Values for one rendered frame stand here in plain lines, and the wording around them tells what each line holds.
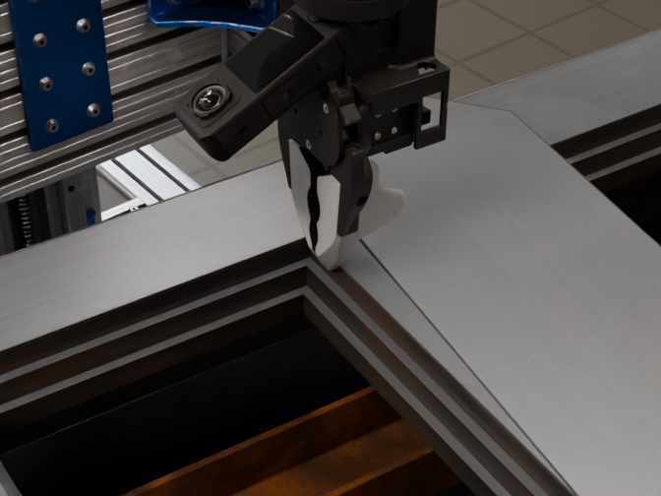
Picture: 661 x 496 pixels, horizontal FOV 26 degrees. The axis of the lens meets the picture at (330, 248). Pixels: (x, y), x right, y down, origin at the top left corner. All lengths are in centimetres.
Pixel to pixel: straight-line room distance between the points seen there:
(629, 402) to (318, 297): 24
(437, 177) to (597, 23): 208
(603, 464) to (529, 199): 26
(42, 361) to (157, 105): 53
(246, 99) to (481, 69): 208
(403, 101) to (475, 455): 22
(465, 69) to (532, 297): 198
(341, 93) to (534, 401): 22
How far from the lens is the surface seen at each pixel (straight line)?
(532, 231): 100
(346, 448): 109
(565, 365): 89
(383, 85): 87
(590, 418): 86
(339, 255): 93
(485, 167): 105
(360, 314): 95
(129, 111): 140
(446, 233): 99
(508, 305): 93
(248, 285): 97
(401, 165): 105
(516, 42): 300
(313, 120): 88
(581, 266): 97
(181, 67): 141
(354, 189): 87
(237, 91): 84
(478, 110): 112
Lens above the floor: 146
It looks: 38 degrees down
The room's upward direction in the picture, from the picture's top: straight up
